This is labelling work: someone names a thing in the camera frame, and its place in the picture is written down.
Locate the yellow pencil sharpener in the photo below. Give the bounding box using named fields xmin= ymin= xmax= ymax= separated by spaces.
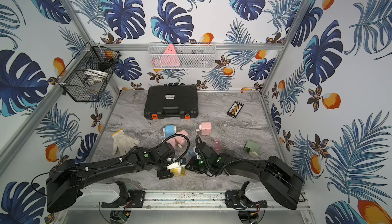
xmin=169 ymin=158 xmax=187 ymax=176

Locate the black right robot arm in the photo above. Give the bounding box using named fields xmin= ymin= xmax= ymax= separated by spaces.
xmin=185 ymin=136 xmax=304 ymax=210

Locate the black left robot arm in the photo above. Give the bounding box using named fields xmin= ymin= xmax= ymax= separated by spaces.
xmin=45 ymin=134 xmax=190 ymax=212

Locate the blue transparent tray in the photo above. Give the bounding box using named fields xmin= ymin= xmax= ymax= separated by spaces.
xmin=186 ymin=147 xmax=198 ymax=159

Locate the pink transparent tray back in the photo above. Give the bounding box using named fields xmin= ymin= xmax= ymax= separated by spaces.
xmin=213 ymin=139 xmax=222 ymax=151

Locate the pink pencil sharpener right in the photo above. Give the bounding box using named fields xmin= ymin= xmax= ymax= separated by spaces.
xmin=196 ymin=122 xmax=212 ymax=135

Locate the white work glove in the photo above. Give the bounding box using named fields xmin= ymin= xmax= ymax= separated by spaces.
xmin=111 ymin=129 xmax=140 ymax=155

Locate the black plastic tool case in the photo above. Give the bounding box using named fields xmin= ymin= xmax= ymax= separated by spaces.
xmin=144 ymin=85 xmax=199 ymax=120

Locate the pink triangular object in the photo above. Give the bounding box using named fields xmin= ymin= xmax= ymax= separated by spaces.
xmin=157 ymin=43 xmax=181 ymax=68

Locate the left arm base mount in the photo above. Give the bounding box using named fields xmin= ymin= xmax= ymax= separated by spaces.
xmin=100 ymin=181 xmax=146 ymax=209

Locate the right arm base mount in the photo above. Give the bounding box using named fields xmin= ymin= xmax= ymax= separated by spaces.
xmin=224 ymin=181 xmax=268 ymax=211

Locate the aluminium front rail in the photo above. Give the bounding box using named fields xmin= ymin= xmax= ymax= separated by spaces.
xmin=67 ymin=189 xmax=310 ymax=211

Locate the white wire mesh basket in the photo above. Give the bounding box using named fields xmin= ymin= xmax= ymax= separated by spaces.
xmin=148 ymin=42 xmax=216 ymax=69

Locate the black wire basket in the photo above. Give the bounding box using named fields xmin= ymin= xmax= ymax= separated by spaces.
xmin=56 ymin=42 xmax=121 ymax=103

